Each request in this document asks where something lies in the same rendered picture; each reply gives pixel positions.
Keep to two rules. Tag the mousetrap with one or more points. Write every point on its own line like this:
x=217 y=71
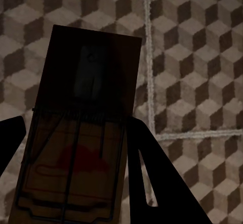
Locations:
x=74 y=162

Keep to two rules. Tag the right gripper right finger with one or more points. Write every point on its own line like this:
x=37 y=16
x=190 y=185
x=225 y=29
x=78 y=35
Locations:
x=176 y=203

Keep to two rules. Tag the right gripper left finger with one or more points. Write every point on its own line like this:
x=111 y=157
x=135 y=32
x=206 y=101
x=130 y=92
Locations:
x=12 y=133

